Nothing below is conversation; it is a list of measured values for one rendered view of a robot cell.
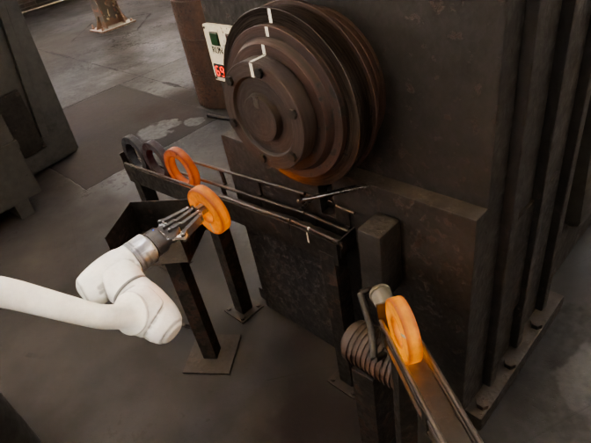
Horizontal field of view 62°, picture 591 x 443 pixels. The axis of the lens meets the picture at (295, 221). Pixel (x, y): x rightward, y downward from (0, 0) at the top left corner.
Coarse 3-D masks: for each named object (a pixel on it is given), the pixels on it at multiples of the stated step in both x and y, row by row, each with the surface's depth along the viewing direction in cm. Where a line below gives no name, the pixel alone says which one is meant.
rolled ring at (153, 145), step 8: (144, 144) 206; (152, 144) 202; (144, 152) 210; (152, 152) 213; (160, 152) 201; (152, 160) 214; (160, 160) 203; (152, 168) 214; (160, 168) 215; (168, 176) 206
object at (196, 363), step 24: (120, 216) 171; (144, 216) 180; (120, 240) 170; (192, 240) 165; (168, 264) 164; (192, 288) 183; (192, 312) 189; (216, 336) 215; (240, 336) 213; (192, 360) 206; (216, 360) 204
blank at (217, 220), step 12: (192, 192) 143; (204, 192) 139; (192, 204) 147; (204, 204) 141; (216, 204) 138; (204, 216) 148; (216, 216) 140; (228, 216) 141; (216, 228) 145; (228, 228) 145
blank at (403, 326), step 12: (396, 300) 112; (396, 312) 110; (408, 312) 108; (396, 324) 117; (408, 324) 107; (396, 336) 117; (408, 336) 107; (408, 348) 107; (420, 348) 107; (408, 360) 110; (420, 360) 110
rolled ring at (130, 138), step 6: (126, 138) 216; (132, 138) 215; (126, 144) 220; (132, 144) 215; (138, 144) 214; (126, 150) 224; (132, 150) 226; (138, 150) 214; (132, 156) 227; (132, 162) 226; (138, 162) 227; (144, 162) 216; (144, 168) 219
